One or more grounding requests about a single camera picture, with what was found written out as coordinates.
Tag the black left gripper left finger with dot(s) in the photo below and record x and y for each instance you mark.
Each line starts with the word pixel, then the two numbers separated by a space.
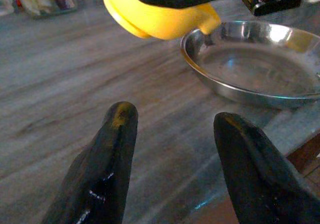
pixel 105 164

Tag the clear plastic food container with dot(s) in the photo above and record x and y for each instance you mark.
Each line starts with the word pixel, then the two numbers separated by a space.
pixel 42 1

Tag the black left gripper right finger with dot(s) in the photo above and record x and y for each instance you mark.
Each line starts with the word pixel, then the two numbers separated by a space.
pixel 257 174

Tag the round stainless steel plate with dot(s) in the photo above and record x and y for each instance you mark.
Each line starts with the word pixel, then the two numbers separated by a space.
pixel 250 66

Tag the yellow plastic cup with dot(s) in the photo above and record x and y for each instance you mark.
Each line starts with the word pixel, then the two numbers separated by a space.
pixel 155 19

